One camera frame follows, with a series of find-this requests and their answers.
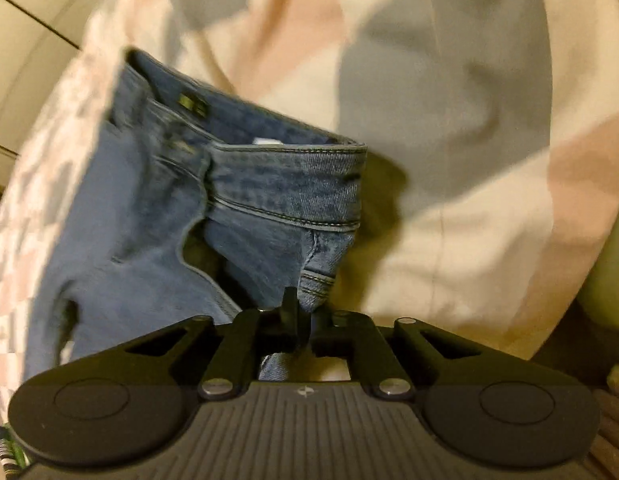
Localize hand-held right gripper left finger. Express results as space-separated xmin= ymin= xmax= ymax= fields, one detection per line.
xmin=122 ymin=287 xmax=309 ymax=402

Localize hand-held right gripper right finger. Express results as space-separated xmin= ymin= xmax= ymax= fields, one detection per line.
xmin=308 ymin=310 xmax=486 ymax=399

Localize blue denim jeans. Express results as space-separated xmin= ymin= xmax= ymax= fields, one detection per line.
xmin=24 ymin=46 xmax=369 ymax=386

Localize pink grey checkered blanket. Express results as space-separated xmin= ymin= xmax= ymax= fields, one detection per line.
xmin=0 ymin=0 xmax=619 ymax=413

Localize pale green object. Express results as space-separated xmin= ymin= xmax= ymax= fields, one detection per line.
xmin=576 ymin=195 xmax=619 ymax=334

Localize green white striped object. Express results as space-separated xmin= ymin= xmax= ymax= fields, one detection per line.
xmin=0 ymin=424 xmax=26 ymax=472

